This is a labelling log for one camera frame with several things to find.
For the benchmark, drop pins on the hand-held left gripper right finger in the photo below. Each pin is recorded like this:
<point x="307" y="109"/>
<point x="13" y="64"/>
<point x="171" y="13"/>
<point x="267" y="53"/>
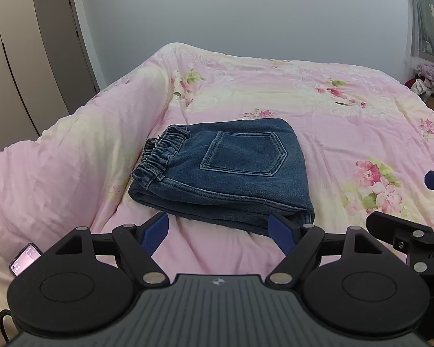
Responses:
<point x="281" y="234"/>

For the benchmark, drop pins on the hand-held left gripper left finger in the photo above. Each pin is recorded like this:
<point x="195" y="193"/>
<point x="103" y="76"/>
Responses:
<point x="154" y="234"/>

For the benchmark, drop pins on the blue denim pants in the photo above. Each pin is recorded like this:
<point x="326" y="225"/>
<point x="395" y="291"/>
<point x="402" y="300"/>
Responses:
<point x="231" y="173"/>

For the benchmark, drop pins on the pile of clothes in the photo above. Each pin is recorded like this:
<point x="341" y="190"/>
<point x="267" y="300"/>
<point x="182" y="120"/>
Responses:
<point x="428" y="77"/>

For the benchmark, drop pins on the smartphone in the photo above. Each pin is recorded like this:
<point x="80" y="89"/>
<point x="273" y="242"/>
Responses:
<point x="24" y="258"/>

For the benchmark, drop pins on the pink floral quilt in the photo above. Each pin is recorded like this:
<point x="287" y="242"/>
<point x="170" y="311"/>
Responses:
<point x="275" y="90"/>

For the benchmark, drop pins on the grey door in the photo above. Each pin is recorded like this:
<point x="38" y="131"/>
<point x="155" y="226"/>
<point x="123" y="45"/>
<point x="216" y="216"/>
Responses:
<point x="65" y="43"/>

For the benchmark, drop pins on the beige wardrobe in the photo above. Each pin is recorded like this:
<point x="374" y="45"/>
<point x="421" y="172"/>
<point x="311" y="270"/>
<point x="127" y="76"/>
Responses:
<point x="14" y="61"/>

